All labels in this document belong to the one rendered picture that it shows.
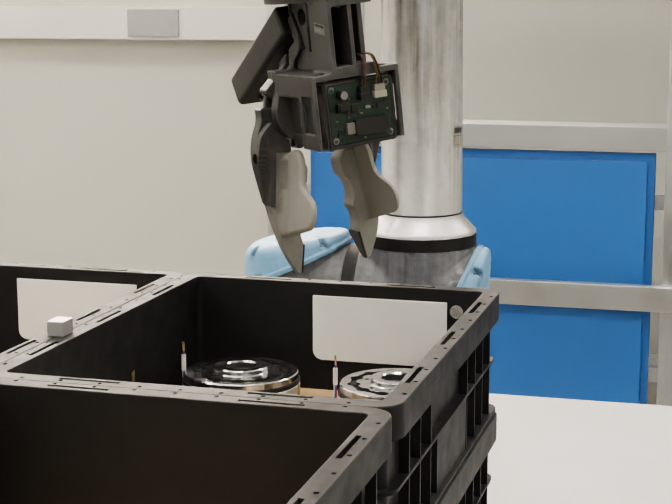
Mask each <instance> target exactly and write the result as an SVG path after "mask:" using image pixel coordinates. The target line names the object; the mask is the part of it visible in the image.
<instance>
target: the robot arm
mask: <svg viewBox="0 0 672 504"><path fill-rule="evenodd" d="M370 1H371V0H264V4H265V5H280V4H287V6H281V7H276V8H274V10H273V12H272V13H271V15H270V16H269V18H268V20H267V21H266V23H265V25H264V26H263V28H262V30H261V31H260V33H259V35H258V36H257V38H256V40H255V41H254V43H253V44H252V46H251V48H250V49H249V51H248V53H247V54H246V56H245V58H244V59H243V61H242V63H241V64H240V66H239V68H238V69H237V71H236V72H235V74H234V76H233V77H232V85H233V88H234V91H235V94H236V97H237V100H238V102H239V103H240V104H250V103H256V102H263V108H256V109H255V126H254V129H253V133H252V138H251V147H250V155H251V163H252V168H253V172H254V175H255V179H256V182H257V186H258V190H259V193H260V197H261V200H262V203H263V204H264V205H265V208H266V212H267V215H268V218H269V221H270V224H271V227H272V230H273V232H274V235H272V236H269V237H265V238H262V239H260V240H258V241H256V242H254V243H253V244H252V245H251V246H250V247H249V248H248V250H247V252H246V255H245V276H263V277H281V278H300V279H318V280H337V281H355V282H374V283H392V284H410V285H429V286H447V287H466V288H483V289H488V287H489V279H490V270H491V264H490V263H491V252H490V249H489V248H487V247H484V246H483V245H478V247H477V245H476V228H475V226H474V225H473V224H472V223H471V222H470V221H469V220H468V219H467V218H466V217H465V216H464V215H463V212H462V146H463V0H381V62H377V60H376V58H375V56H374V55H373V54H372V53H370V52H365V43H364V32H363V22H362V12H361V3H363V2H370ZM331 7H332V8H331ZM366 54H368V55H370V56H371V58H372V60H373V61H366ZM287 138H290V140H289V139H287ZM380 141H381V172H382V175H381V174H380V173H379V171H378V170H377V168H376V165H375V162H376V158H377V154H378V149H379V144H380ZM291 147H293V148H298V149H300V148H303V147H304V149H308V150H313V151H318V152H321V151H326V150H327V151H334V152H333V153H332V155H331V157H330V161H331V164H332V168H333V171H334V173H335V174H336V175H337V176H338V177H339V178H340V180H341V182H342V184H343V187H344V194H345V195H344V205H345V207H346V208H347V210H348V212H349V215H350V229H348V230H349V231H348V230H347V229H345V228H341V227H338V228H335V227H324V228H314V227H315V225H316V220H317V207H316V203H315V201H314V199H313V198H312V196H311V195H310V193H309V192H308V190H307V188H306V183H307V174H308V167H307V165H306V164H305V158H304V155H303V153H302V151H301V150H293V151H291ZM350 235H351V236H350ZM352 239H353V241H354V242H355V243H351V241H352Z"/></svg>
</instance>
